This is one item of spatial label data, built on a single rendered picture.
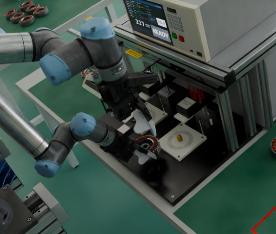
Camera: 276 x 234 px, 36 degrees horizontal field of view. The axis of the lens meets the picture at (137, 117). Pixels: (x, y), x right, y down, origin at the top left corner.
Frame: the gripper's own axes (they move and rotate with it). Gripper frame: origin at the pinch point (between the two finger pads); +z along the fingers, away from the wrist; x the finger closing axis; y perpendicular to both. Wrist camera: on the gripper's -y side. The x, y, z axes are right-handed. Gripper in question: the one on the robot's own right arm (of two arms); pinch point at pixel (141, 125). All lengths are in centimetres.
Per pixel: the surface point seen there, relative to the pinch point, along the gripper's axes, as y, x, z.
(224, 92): -32.8, 0.2, 11.2
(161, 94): -36, -44, 33
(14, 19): -38, -222, 37
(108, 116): -15, -61, 38
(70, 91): -15, -100, 40
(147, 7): -36, -36, -11
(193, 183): -11.2, -0.7, 38.2
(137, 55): -30, -44, 9
